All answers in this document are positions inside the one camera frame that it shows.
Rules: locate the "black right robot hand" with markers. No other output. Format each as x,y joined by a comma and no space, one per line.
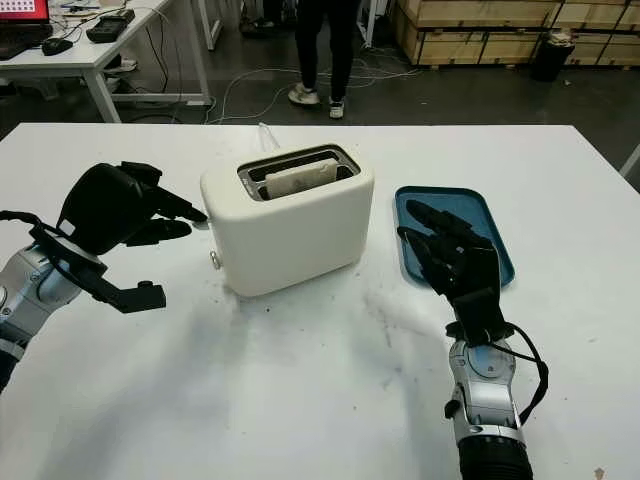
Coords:
465,265

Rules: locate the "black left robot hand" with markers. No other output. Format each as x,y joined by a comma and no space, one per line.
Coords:
105,205

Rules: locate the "cream white two-slot toaster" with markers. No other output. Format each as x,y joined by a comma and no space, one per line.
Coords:
290,240

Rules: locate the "white bread slice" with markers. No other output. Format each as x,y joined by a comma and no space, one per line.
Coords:
300,177

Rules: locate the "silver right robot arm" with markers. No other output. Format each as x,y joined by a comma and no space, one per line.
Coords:
482,395

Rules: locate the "blue plastic tray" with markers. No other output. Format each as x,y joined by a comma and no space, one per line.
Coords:
480,210

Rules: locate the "white office desk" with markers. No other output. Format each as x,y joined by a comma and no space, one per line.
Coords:
85,52

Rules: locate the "black computer mouse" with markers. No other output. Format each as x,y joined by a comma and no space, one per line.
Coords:
56,46

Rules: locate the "black handheld controller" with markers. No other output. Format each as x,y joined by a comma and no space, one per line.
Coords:
107,26

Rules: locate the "black laptop with red screen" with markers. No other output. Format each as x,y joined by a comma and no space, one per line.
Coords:
20,35

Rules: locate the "wooden shipping crate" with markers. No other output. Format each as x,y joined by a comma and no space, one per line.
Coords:
470,47
600,15
607,50
475,12

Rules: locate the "black waste bin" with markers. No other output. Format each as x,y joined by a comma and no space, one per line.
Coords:
550,62

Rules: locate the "person in black trousers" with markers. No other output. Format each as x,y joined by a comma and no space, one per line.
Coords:
345,50

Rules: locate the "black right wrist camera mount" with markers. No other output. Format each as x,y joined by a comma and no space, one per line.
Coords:
480,315

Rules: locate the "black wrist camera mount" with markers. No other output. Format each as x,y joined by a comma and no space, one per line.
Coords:
480,315
140,297

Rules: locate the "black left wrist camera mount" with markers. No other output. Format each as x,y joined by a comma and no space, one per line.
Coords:
140,297

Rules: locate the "white desk frame leg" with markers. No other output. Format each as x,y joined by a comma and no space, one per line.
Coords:
212,27
367,25

